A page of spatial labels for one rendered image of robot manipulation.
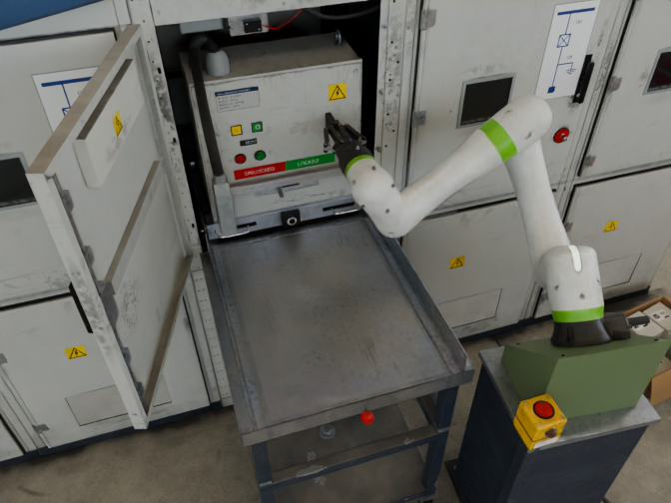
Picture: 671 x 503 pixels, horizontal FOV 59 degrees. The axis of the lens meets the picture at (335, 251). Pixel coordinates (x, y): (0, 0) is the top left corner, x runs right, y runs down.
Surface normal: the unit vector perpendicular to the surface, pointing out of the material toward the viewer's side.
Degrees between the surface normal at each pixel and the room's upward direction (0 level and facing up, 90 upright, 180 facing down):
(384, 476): 0
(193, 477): 0
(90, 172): 90
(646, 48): 90
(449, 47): 90
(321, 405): 0
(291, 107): 90
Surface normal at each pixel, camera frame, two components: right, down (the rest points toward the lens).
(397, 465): 0.00, -0.75
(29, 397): 0.30, 0.63
